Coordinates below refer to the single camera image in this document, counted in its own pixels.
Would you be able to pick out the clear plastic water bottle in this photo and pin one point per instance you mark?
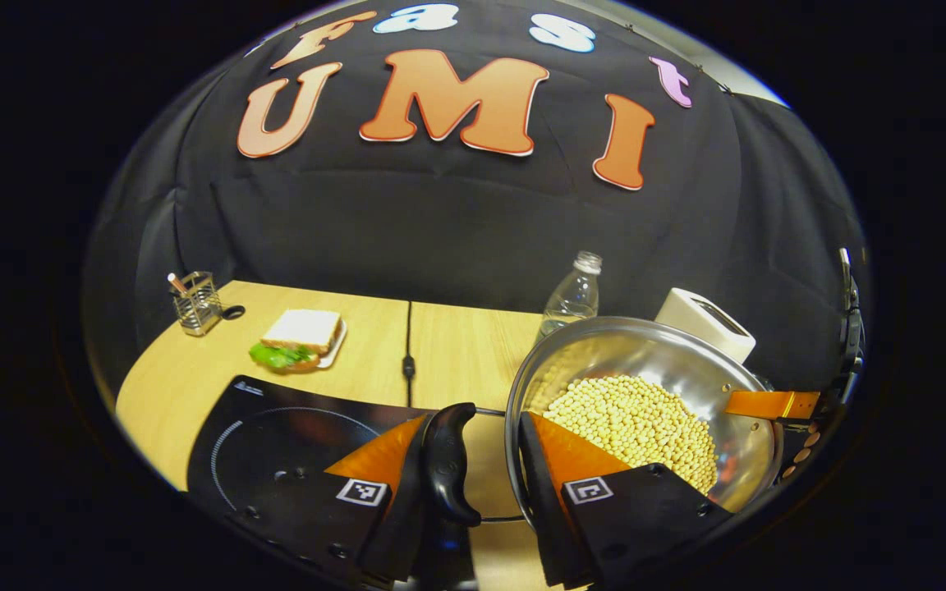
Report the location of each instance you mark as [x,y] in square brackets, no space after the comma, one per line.
[573,295]

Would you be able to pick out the pile of yellow soybeans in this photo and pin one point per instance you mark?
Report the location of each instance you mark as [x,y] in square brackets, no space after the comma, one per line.
[637,419]

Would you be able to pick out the black backdrop cloth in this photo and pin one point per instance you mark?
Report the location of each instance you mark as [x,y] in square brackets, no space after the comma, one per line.
[456,222]

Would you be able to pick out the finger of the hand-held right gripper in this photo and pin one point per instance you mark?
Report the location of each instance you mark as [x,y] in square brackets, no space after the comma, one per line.
[769,404]

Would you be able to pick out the white orange pen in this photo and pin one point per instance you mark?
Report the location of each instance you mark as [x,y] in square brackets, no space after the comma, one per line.
[176,284]

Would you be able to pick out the small black round object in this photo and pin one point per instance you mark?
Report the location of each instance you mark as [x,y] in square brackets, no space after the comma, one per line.
[232,312]

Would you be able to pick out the black induction cooktop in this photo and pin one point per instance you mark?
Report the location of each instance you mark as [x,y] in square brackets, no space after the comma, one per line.
[276,443]

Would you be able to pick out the black metal clamp stand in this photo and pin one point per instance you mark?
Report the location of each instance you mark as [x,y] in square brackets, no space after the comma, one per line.
[851,336]

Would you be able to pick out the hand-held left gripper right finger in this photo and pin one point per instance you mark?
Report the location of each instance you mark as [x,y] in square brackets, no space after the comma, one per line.
[543,509]

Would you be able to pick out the white toaster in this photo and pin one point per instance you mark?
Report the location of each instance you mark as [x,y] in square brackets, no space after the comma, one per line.
[703,324]

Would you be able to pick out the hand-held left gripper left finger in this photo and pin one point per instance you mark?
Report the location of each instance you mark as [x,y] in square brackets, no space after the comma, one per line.
[395,533]

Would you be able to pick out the sandwich with lettuce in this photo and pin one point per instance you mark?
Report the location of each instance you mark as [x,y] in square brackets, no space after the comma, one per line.
[300,332]

